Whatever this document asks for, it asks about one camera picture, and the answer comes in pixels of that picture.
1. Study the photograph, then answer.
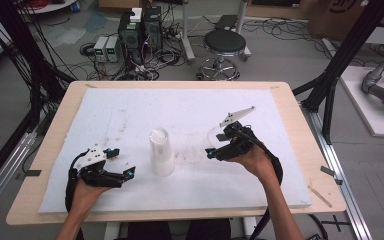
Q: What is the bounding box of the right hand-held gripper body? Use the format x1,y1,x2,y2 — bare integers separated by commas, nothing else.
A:
213,106,258,162

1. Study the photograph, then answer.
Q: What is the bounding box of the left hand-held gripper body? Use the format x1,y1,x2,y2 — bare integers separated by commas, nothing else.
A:
75,143,126,189

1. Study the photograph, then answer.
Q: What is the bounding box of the single clear plastic cup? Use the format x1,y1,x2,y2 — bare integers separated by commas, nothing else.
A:
206,128,229,153

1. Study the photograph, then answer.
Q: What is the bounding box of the person's left hand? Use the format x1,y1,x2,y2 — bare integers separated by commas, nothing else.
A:
71,179,113,214

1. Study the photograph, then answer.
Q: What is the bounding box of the person's right hand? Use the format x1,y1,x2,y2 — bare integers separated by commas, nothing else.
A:
224,141,274,183

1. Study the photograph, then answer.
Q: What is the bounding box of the white foam mat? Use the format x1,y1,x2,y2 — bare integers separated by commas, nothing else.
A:
38,87,313,214

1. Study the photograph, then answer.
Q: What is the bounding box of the wooden table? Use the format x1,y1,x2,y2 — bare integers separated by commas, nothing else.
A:
5,80,348,227

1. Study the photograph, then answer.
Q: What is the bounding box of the black round stool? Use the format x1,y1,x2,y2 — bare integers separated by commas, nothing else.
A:
197,29,248,82

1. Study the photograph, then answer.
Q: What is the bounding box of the thin wooden stick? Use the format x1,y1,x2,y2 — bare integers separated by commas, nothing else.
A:
308,184,333,208

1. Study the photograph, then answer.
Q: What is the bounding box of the grey power supply unit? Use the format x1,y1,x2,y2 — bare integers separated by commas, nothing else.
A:
93,35,109,63
105,35,120,63

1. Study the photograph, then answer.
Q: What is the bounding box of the white metal stand leg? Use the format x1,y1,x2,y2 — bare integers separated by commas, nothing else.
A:
234,0,252,61
179,0,197,64

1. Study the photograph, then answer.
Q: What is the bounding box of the flat black device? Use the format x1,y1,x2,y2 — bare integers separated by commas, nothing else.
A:
214,14,239,30

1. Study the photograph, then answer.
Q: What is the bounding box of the black computer tower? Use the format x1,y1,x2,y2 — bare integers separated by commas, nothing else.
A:
118,11,144,64
142,5,164,51

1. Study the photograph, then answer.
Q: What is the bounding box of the white platform board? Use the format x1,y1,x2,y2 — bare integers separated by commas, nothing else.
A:
339,64,384,138

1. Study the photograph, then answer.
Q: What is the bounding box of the cardboard box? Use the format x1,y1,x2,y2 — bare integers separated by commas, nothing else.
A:
308,0,384,41

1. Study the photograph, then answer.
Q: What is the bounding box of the left hand-held gripper black cable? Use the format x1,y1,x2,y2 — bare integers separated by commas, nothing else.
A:
64,149,91,213

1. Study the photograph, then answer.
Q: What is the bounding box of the aluminium rail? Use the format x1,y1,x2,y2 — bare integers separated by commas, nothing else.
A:
301,103,373,240
0,129,38,221

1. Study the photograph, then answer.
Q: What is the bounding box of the tangle of floor cables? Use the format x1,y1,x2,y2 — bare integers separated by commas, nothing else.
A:
79,19,188,81

